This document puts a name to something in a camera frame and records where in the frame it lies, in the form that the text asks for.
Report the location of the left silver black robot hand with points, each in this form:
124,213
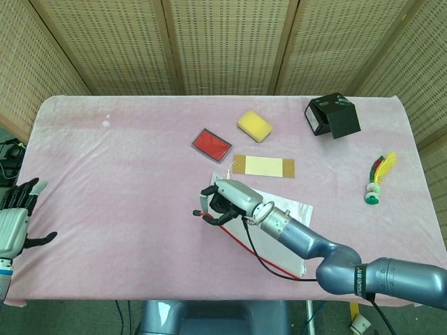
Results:
12,223

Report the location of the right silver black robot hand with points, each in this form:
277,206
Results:
237,195

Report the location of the clear plastic zip bag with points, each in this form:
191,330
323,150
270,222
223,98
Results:
279,240

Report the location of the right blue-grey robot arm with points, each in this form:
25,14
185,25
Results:
335,258

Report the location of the black box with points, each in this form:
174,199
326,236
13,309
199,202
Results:
344,120

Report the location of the red ink pad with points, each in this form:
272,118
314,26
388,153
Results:
211,144

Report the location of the yellow sponge with green base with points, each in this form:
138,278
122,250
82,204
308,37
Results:
254,125

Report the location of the pink fleece tablecloth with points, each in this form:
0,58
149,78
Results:
104,174

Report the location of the blue-grey robot torso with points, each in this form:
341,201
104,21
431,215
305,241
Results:
209,319

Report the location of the metal table leg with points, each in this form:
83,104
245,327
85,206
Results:
311,317

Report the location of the colourful feather shuttlecock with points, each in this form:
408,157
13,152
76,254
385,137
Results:
379,171

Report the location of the woven bamboo folding screen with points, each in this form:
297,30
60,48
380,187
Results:
223,45

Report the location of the white paper cup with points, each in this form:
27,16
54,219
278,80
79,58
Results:
360,322

